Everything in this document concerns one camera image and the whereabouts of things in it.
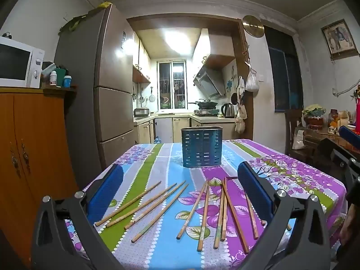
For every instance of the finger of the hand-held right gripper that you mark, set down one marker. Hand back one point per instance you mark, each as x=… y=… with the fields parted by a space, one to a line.
x=349 y=135
x=327 y=153

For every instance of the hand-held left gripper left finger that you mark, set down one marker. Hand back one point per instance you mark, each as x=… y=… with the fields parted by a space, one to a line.
x=105 y=191

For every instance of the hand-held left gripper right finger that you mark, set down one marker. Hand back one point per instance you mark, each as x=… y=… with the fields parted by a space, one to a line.
x=256 y=191

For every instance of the group of wooden chopsticks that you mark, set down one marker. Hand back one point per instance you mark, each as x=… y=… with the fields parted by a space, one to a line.
x=236 y=216

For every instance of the blue perforated metal utensil holder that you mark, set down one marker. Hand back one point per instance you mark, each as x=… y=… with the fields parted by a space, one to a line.
x=201 y=149

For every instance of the brown paper bag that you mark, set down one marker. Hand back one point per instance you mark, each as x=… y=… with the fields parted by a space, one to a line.
x=343 y=119

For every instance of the dark wooden side table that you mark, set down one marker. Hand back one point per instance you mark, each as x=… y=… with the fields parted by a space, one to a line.
x=315 y=139

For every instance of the red thermos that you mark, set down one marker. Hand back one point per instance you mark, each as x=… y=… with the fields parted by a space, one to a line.
x=358 y=115

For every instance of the glass jar with orange contents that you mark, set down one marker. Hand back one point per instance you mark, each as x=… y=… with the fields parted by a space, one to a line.
x=333 y=119

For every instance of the red pot with greens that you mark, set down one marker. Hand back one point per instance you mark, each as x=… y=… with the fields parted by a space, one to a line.
x=314 y=118

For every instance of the bunch of dried flowers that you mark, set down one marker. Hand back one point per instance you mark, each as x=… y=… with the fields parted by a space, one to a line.
x=356 y=91

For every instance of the dark wooden chair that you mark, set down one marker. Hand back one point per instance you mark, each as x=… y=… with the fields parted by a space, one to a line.
x=291 y=121

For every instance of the floral striped tablecloth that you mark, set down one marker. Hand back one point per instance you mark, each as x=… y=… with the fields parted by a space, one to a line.
x=168 y=163

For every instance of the beige hanging cloth bag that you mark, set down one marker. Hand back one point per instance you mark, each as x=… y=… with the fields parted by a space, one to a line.
x=241 y=121

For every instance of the blue bottle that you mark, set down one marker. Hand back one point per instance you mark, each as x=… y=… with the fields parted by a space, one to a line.
x=158 y=140

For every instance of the orange wooden cabinet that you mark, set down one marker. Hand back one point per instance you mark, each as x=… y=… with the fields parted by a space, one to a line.
x=36 y=146

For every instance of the steel electric kettle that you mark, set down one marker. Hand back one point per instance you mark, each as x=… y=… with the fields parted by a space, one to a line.
x=229 y=111

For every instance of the dark curtained window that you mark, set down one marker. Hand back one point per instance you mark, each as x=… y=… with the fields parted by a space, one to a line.
x=284 y=70

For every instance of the gas stove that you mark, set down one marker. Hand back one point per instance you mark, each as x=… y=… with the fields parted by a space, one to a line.
x=206 y=112

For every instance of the framed elephant picture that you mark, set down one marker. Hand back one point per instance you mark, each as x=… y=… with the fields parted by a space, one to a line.
x=339 y=38

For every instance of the beige kitchen base cabinets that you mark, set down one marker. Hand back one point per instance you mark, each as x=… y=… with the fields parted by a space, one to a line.
x=180 y=126

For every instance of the black wok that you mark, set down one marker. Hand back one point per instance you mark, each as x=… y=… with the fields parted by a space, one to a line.
x=206 y=104

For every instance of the white hanging plastic bag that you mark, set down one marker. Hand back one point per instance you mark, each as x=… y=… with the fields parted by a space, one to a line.
x=252 y=83

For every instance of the hanging metal strainer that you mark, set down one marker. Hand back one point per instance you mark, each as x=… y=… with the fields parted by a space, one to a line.
x=152 y=98

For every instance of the white hanging cloth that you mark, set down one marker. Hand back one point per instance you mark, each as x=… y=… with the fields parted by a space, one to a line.
x=241 y=85

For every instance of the blue and white jar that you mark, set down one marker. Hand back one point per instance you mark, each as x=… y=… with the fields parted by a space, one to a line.
x=67 y=82

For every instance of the steel range hood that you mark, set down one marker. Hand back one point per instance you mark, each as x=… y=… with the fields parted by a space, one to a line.
x=209 y=83

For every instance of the white bottle with red label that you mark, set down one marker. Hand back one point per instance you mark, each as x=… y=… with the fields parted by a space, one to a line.
x=53 y=78

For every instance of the kitchen window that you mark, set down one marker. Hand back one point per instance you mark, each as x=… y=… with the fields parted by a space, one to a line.
x=172 y=85

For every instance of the green box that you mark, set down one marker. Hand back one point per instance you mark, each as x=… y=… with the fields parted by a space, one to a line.
x=61 y=74

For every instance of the brown refrigerator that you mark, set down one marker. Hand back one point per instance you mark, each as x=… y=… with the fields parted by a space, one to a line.
x=112 y=62

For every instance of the white microwave oven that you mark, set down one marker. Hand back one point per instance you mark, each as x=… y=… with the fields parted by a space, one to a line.
x=14 y=62

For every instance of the green cloth bundle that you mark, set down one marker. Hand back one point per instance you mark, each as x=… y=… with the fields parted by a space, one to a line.
x=73 y=22

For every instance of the blue flower wall sticker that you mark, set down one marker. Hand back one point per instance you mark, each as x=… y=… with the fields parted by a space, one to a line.
x=230 y=83

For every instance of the wall cabinet with wooden underside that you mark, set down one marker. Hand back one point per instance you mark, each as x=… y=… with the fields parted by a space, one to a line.
x=140 y=62

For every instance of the wall cabinet above range hood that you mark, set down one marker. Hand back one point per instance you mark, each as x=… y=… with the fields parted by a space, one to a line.
x=219 y=50

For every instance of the gold round wall clock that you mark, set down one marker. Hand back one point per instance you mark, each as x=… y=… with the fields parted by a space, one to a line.
x=253 y=26

